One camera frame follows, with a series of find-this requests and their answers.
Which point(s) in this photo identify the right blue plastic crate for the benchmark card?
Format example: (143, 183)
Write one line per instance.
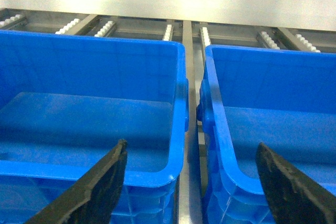
(282, 98)

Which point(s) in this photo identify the black right gripper left finger pad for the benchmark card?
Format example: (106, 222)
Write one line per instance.
(93, 197)

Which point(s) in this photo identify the metal roller rack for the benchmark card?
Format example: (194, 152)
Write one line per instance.
(192, 181)

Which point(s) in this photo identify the blue plastic crate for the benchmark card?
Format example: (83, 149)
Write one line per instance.
(282, 98)
(67, 100)

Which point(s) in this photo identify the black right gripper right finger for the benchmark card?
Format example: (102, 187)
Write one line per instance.
(292, 196)

